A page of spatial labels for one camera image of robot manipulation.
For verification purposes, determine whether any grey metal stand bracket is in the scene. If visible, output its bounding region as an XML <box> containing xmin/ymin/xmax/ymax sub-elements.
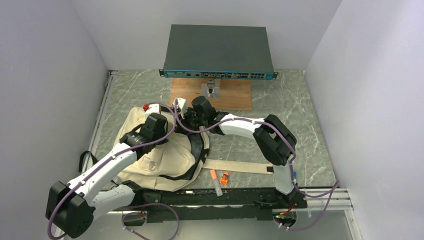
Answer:
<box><xmin>201</xmin><ymin>79</ymin><xmax>221</xmax><ymax>99</ymax></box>

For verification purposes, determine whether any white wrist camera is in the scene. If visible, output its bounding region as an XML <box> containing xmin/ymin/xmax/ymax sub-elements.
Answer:
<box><xmin>142</xmin><ymin>103</ymin><xmax>161</xmax><ymax>118</ymax></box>
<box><xmin>173</xmin><ymin>97</ymin><xmax>189</xmax><ymax>119</ymax></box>

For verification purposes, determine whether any grey network switch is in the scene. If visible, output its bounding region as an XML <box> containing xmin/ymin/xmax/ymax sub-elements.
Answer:
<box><xmin>159</xmin><ymin>24</ymin><xmax>278</xmax><ymax>80</ymax></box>

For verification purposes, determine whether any wooden base board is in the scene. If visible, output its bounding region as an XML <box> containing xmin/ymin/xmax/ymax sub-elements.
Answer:
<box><xmin>169</xmin><ymin>78</ymin><xmax>253</xmax><ymax>111</ymax></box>

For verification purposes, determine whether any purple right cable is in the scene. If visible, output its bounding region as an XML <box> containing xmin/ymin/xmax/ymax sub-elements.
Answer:
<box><xmin>173</xmin><ymin>99</ymin><xmax>341</xmax><ymax>232</ymax></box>

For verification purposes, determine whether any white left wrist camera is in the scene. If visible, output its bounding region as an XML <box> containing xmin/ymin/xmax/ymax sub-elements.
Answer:
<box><xmin>142</xmin><ymin>103</ymin><xmax>161</xmax><ymax>118</ymax></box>

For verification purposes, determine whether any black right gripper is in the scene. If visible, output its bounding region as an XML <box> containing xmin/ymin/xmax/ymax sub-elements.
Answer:
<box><xmin>175</xmin><ymin>107</ymin><xmax>207</xmax><ymax>136</ymax></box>

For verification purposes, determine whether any orange pen in pack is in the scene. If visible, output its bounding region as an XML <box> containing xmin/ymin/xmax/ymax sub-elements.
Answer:
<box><xmin>209</xmin><ymin>169</ymin><xmax>229</xmax><ymax>197</ymax></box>

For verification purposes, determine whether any beige canvas backpack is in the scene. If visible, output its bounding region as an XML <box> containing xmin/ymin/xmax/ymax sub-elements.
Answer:
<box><xmin>78</xmin><ymin>105</ymin><xmax>275</xmax><ymax>193</ymax></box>

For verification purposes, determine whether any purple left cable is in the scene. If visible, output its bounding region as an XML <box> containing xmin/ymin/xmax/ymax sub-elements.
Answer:
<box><xmin>46</xmin><ymin>101</ymin><xmax>181</xmax><ymax>240</ymax></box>

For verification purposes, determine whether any purple cable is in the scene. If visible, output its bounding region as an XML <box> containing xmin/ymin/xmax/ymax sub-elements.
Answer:
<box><xmin>173</xmin><ymin>99</ymin><xmax>341</xmax><ymax>232</ymax></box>
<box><xmin>46</xmin><ymin>101</ymin><xmax>181</xmax><ymax>240</ymax></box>

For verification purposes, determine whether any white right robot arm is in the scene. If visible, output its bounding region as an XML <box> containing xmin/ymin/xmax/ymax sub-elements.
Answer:
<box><xmin>172</xmin><ymin>96</ymin><xmax>297</xmax><ymax>208</ymax></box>

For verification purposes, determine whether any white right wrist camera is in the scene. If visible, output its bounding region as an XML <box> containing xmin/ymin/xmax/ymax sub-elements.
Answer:
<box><xmin>173</xmin><ymin>97</ymin><xmax>189</xmax><ymax>119</ymax></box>

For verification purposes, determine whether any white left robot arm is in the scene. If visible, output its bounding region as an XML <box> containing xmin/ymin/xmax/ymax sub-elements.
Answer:
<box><xmin>45</xmin><ymin>113</ymin><xmax>170</xmax><ymax>240</ymax></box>

